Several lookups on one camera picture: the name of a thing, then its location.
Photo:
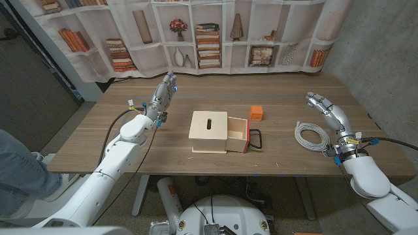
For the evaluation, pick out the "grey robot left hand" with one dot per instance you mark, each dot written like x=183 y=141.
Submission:
x=161 y=98

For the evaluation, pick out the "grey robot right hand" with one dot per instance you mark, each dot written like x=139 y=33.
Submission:
x=336 y=119

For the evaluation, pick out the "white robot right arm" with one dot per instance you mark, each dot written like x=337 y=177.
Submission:
x=369 y=179

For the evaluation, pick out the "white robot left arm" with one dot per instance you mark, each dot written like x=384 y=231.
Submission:
x=107 y=169

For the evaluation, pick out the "orange block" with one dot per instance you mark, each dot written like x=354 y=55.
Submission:
x=256 y=113

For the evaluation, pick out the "wooden drawer with red front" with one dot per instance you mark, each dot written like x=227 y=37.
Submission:
x=236 y=125

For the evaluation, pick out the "printed bookshelf backdrop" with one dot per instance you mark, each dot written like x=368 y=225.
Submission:
x=147 y=62

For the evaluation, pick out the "light wooden box with slot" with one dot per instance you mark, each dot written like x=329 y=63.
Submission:
x=209 y=134

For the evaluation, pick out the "grey table leg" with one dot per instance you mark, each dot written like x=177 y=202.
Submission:
x=305 y=199
x=141 y=196

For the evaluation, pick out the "white cylinder with orange label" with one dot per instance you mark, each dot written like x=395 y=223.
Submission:
x=168 y=199

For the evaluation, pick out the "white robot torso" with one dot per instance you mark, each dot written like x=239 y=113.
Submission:
x=225 y=212

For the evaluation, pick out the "person leg in blue jeans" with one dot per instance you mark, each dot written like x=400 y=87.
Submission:
x=23 y=176

